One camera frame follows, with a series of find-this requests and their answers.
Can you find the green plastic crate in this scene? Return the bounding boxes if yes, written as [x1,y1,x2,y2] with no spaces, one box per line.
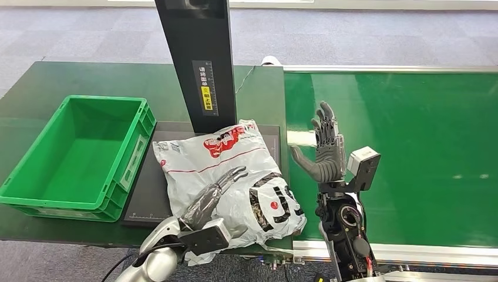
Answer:
[0,95,157,223]

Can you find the grey plastic mailer red print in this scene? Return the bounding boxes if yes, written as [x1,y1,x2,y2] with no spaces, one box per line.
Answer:
[152,119,308,267]

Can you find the thin cable on table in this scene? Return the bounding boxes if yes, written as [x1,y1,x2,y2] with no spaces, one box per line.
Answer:
[235,65,258,95]

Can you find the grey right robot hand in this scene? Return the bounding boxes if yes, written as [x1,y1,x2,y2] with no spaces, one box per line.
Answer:
[290,101,348,184]

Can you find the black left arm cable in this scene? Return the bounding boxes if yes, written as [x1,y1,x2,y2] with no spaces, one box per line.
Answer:
[100,243,184,282]

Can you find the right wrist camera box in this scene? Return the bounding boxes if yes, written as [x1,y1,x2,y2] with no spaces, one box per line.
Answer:
[346,146,382,193]

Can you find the black yellow column label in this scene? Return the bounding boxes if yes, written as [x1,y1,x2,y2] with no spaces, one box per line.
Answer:
[191,59,220,117]

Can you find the metal bracket under table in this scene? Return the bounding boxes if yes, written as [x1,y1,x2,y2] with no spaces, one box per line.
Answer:
[261,255,307,271]

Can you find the black scanner base plate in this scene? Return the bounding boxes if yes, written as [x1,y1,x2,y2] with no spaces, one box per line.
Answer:
[122,121,282,229]

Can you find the green conveyor belt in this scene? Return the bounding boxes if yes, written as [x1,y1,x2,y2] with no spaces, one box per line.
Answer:
[284,72,498,249]

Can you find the dark green table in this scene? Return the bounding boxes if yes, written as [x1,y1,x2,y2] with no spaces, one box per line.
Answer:
[0,61,294,258]

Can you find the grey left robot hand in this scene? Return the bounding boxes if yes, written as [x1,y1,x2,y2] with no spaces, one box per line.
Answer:
[180,166,249,231]

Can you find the black scanner column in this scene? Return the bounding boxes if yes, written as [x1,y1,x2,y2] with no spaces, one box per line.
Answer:
[154,0,238,135]

